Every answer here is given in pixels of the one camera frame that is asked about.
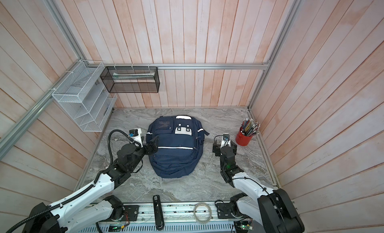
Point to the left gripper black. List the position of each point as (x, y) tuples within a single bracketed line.
[(149, 151)]

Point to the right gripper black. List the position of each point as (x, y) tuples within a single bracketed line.
[(217, 149)]

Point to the navy blue student backpack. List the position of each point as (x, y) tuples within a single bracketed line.
[(180, 145)]

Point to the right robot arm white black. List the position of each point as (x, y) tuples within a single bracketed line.
[(273, 209)]

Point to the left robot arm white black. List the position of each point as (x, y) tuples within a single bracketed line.
[(72, 213)]

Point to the red pen holder cup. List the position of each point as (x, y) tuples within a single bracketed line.
[(242, 139)]

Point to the black handheld device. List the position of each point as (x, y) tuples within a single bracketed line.
[(158, 213)]

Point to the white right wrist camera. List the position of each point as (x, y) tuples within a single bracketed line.
[(225, 140)]

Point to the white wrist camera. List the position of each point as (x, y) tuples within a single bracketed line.
[(225, 140), (136, 136)]

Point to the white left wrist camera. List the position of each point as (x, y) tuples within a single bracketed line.
[(136, 136)]

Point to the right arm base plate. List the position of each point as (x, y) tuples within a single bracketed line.
[(226, 210)]

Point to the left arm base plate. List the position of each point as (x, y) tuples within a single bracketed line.
[(127, 213)]

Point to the aluminium front rail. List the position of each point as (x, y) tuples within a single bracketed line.
[(175, 212)]

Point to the black mesh wall basket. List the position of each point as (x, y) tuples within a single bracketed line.
[(131, 79)]

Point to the white wire mesh shelf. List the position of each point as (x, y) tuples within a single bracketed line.
[(84, 97)]

